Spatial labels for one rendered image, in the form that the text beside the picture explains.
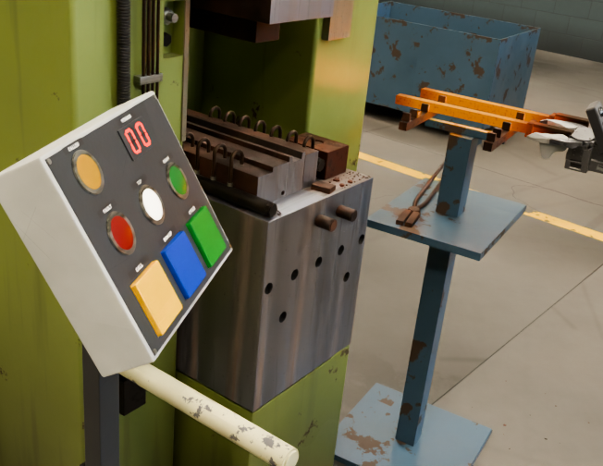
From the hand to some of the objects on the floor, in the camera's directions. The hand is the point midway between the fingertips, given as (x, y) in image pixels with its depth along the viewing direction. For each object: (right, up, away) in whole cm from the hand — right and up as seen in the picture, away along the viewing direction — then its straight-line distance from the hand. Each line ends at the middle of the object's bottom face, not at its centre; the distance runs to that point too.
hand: (537, 127), depth 185 cm
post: (-95, -119, -34) cm, 155 cm away
